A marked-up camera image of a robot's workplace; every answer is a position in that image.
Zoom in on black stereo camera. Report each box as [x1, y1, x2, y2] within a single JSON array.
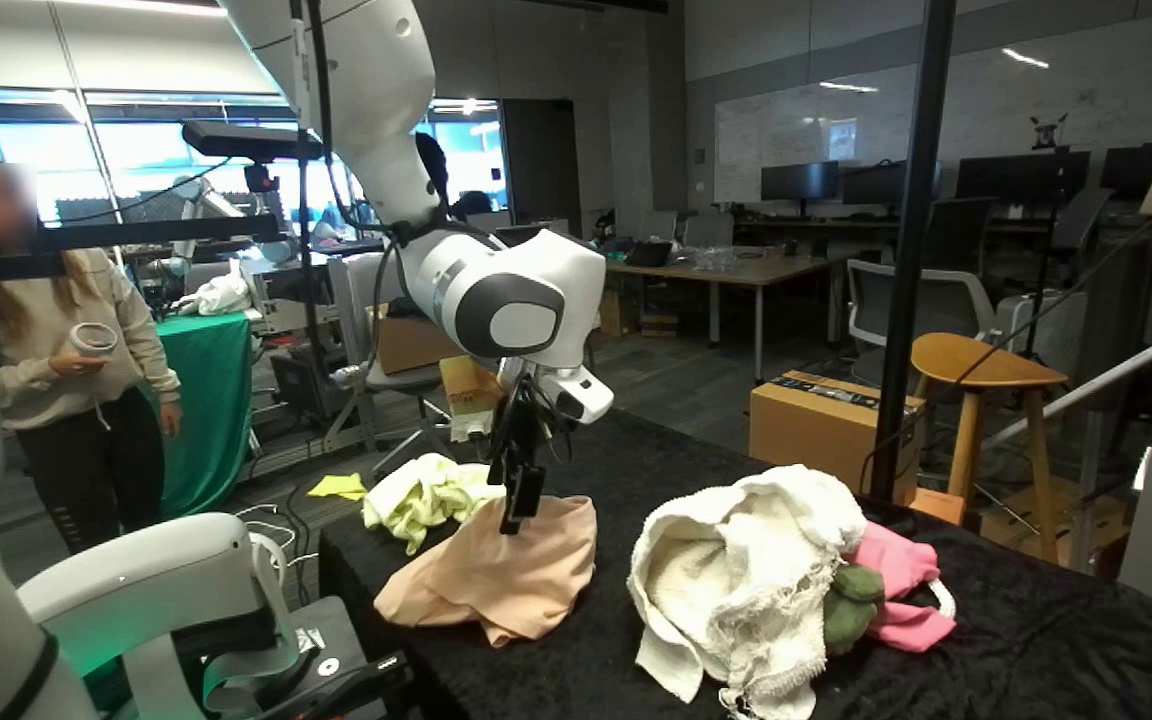
[[179, 121, 332, 168]]

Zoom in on wooden stool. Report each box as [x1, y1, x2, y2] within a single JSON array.
[[905, 327, 1078, 566]]

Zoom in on plain cardboard box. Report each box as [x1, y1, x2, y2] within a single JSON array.
[[368, 311, 470, 379]]

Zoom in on white rope loop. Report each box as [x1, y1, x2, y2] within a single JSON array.
[[927, 577, 963, 629]]

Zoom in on small yellow cloth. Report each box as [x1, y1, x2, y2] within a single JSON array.
[[306, 468, 372, 509]]

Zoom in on yellowish wrist attachment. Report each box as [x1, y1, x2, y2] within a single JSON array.
[[436, 352, 508, 415]]

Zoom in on orange plush toy green leaves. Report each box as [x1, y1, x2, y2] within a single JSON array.
[[819, 559, 888, 662]]

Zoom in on black velvet tablecloth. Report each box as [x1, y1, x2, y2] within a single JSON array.
[[317, 396, 1152, 720]]

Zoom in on grey office chair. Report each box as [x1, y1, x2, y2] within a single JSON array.
[[845, 255, 1004, 352]]

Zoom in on peach cloth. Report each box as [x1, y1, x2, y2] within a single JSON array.
[[368, 492, 606, 652]]

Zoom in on pink cloth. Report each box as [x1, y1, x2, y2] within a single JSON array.
[[849, 519, 960, 662]]

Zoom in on green table cover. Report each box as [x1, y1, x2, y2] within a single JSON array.
[[148, 310, 260, 519]]

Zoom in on light green cloth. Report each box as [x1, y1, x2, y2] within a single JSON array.
[[360, 450, 508, 559]]

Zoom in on wooden desk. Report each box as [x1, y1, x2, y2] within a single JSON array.
[[597, 246, 838, 388]]

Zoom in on cardboard box with black tape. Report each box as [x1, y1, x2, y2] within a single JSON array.
[[745, 367, 927, 500]]

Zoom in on silver metal pole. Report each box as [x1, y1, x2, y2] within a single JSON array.
[[985, 325, 1152, 453]]

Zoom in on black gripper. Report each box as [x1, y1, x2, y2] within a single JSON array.
[[488, 376, 557, 538]]

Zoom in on small grey cup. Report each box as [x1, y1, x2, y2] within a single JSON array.
[[65, 318, 119, 361]]

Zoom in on white crumpled bag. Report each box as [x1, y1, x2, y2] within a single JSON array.
[[172, 262, 258, 319]]

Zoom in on black metal pole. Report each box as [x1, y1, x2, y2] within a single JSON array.
[[865, 0, 960, 519]]

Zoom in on person in beige sweater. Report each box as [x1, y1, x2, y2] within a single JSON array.
[[0, 246, 190, 556]]

